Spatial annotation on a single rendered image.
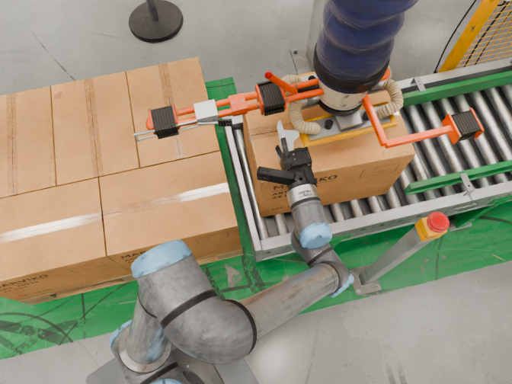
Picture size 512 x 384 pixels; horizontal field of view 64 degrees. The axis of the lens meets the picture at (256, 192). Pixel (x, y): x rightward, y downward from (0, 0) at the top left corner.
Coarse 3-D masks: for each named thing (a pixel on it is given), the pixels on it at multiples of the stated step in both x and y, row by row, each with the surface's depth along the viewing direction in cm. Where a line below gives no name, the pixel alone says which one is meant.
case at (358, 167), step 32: (384, 96) 164; (256, 128) 159; (288, 128) 159; (256, 160) 153; (320, 160) 153; (352, 160) 153; (384, 160) 154; (256, 192) 181; (320, 192) 172; (352, 192) 180; (384, 192) 188
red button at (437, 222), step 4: (436, 212) 136; (428, 216) 135; (432, 216) 135; (436, 216) 135; (440, 216) 135; (444, 216) 135; (428, 220) 135; (432, 220) 134; (436, 220) 134; (440, 220) 134; (444, 220) 134; (448, 220) 135; (428, 224) 134; (432, 224) 134; (436, 224) 134; (440, 224) 134; (444, 224) 134; (448, 224) 134; (432, 228) 134; (436, 228) 133; (440, 228) 133; (444, 228) 133
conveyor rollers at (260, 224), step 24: (456, 96) 212; (480, 96) 211; (432, 120) 207; (504, 120) 207; (240, 144) 201; (432, 144) 201; (480, 144) 202; (504, 144) 200; (432, 168) 198; (456, 168) 196; (432, 192) 191; (336, 216) 187
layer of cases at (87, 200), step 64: (192, 64) 221; (0, 128) 207; (64, 128) 207; (128, 128) 206; (0, 192) 194; (64, 192) 193; (128, 192) 193; (192, 192) 193; (0, 256) 182; (64, 256) 181; (128, 256) 189
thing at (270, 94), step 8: (256, 88) 131; (264, 88) 132; (272, 88) 132; (280, 88) 131; (264, 96) 131; (272, 96) 131; (280, 96) 131; (264, 104) 130; (272, 104) 129; (280, 104) 129; (264, 112) 132; (272, 112) 132; (280, 112) 133
